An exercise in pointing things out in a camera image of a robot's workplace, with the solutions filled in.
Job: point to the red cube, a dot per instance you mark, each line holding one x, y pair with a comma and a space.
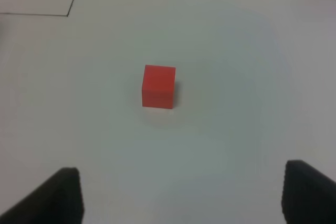
158, 87

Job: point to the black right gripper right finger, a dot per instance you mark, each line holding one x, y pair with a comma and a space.
308, 196

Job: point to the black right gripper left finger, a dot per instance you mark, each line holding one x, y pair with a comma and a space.
58, 200

